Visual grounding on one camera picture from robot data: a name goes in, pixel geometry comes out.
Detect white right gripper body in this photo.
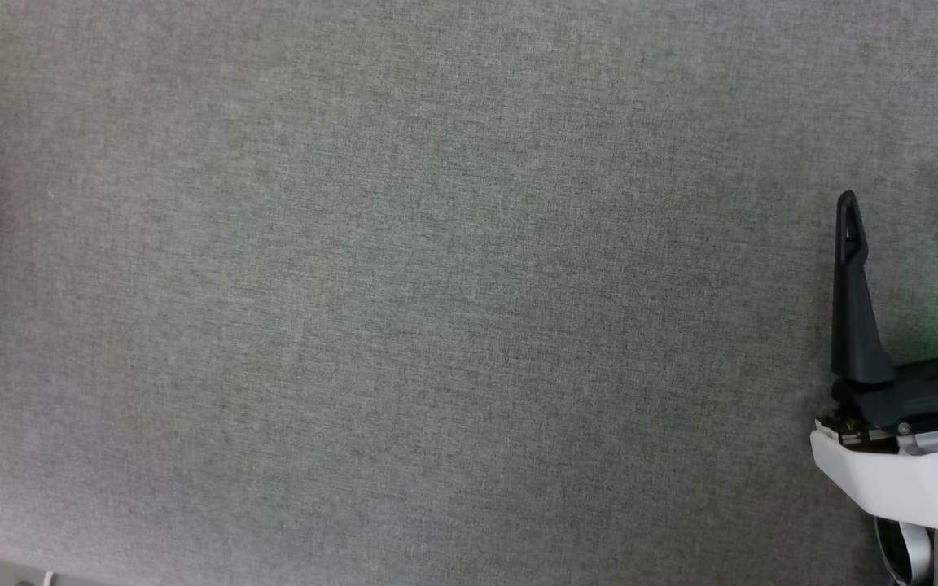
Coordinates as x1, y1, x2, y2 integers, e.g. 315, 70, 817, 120
811, 350, 938, 532

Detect grey fabric sofa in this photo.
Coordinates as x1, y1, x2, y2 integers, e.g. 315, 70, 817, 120
0, 0, 938, 586

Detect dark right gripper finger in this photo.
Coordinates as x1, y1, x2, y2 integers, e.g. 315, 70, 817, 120
831, 190, 897, 386

